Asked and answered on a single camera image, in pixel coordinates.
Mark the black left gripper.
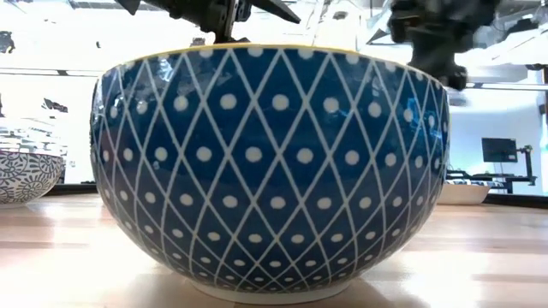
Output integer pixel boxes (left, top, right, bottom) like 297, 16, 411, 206
158, 0, 301, 44

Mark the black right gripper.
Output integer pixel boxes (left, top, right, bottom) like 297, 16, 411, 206
410, 40, 468, 91

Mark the blue-white patterned plate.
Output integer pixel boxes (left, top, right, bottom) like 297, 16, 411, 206
436, 181, 492, 206

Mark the bowl yellow inside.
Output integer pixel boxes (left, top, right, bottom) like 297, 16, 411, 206
88, 42, 451, 305

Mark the bowl red inside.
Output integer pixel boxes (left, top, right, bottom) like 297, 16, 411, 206
0, 148, 66, 210

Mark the distant black workbench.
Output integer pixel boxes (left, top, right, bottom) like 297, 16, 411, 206
447, 169, 539, 194

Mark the black wall monitor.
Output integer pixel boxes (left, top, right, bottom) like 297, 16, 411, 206
481, 137, 519, 163

